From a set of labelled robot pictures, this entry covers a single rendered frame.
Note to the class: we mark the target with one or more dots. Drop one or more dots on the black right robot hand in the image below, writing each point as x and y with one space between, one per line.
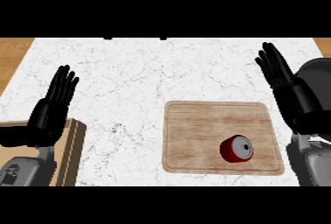
295 102

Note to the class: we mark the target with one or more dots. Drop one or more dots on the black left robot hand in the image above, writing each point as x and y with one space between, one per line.
52 113

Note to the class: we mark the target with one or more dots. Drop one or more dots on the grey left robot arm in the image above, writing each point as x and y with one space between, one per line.
29 172

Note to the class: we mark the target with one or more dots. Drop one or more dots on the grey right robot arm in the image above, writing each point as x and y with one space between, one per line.
312 163

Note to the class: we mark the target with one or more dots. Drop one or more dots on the tan wooden box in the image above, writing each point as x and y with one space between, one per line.
71 154

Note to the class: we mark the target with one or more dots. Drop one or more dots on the wooden cutting board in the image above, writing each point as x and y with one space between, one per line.
203 131

